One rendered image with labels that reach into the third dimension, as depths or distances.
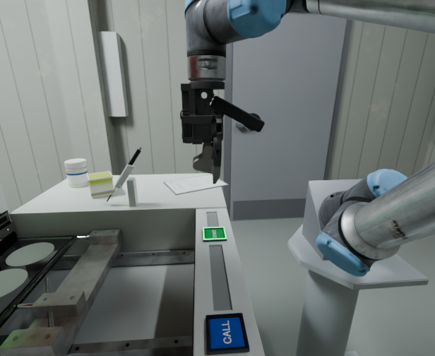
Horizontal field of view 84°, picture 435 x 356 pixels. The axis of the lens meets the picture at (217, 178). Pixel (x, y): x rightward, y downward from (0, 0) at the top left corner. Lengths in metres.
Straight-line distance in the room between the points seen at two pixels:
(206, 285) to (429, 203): 0.35
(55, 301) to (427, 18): 0.73
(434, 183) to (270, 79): 2.13
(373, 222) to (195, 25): 0.46
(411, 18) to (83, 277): 0.76
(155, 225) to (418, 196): 0.63
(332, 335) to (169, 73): 2.16
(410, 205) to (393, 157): 2.85
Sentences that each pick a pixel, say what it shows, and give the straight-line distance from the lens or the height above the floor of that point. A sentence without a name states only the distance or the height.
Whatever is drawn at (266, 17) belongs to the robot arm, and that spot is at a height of 1.38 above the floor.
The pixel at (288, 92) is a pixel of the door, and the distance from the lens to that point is 2.49.
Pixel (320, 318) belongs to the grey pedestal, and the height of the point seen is 0.59.
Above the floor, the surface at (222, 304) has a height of 0.96.
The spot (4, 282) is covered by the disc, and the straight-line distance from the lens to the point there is 0.73.
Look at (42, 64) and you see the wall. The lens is 2.72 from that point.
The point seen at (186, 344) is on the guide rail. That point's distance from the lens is 0.54.
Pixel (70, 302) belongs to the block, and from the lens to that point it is 0.59.
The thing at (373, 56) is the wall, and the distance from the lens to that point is 2.95.
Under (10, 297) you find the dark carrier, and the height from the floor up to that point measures 0.90.
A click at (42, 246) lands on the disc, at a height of 0.90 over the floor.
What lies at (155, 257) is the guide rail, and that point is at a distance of 0.74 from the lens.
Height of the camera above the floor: 1.28
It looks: 18 degrees down
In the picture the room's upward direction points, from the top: straight up
